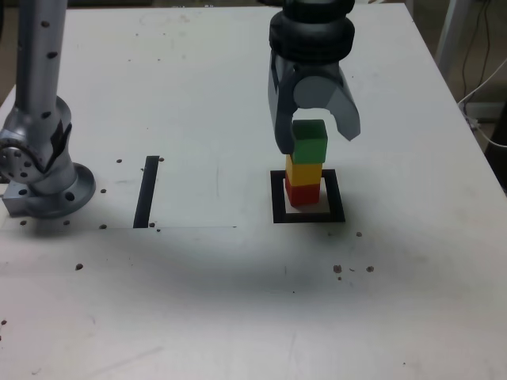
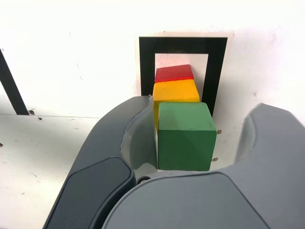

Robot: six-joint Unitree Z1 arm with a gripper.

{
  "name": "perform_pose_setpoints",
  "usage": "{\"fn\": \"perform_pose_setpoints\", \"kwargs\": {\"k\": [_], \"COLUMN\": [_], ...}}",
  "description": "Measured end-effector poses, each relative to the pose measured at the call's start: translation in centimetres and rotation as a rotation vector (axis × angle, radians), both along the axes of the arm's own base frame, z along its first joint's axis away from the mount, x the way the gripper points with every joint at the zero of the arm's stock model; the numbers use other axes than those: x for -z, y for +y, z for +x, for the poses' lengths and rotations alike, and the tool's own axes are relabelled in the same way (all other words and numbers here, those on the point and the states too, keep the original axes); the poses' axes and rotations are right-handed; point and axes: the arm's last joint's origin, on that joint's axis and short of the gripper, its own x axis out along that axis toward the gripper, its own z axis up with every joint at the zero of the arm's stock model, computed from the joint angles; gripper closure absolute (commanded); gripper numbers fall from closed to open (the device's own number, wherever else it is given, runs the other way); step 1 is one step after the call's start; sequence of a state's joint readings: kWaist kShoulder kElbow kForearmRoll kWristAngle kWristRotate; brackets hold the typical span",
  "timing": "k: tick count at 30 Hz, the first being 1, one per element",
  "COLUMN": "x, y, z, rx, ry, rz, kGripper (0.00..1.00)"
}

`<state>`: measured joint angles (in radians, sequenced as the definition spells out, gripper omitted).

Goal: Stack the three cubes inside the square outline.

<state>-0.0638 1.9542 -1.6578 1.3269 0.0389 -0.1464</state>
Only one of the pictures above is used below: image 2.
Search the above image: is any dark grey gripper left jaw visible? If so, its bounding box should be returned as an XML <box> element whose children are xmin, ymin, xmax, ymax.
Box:
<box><xmin>44</xmin><ymin>94</ymin><xmax>159</xmax><ymax>229</ymax></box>

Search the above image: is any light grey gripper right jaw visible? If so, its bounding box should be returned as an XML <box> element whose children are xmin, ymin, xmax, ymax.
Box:
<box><xmin>102</xmin><ymin>102</ymin><xmax>305</xmax><ymax>229</ymax></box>

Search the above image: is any green cube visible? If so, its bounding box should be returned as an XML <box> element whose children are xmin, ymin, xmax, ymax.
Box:
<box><xmin>157</xmin><ymin>102</ymin><xmax>218</xmax><ymax>172</ymax></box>

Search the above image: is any yellow cube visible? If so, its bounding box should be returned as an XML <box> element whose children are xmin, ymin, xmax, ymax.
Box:
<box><xmin>152</xmin><ymin>79</ymin><xmax>200</xmax><ymax>134</ymax></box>

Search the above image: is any red cube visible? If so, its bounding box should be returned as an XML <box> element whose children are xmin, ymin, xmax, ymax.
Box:
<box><xmin>154</xmin><ymin>64</ymin><xmax>194</xmax><ymax>83</ymax></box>

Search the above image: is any black tape square outline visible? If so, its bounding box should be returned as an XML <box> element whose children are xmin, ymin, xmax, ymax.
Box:
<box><xmin>138</xmin><ymin>36</ymin><xmax>228</xmax><ymax>115</ymax></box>

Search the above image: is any black tape strip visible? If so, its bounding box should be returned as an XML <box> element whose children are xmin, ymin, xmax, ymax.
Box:
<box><xmin>0</xmin><ymin>47</ymin><xmax>31</xmax><ymax>116</ymax></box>

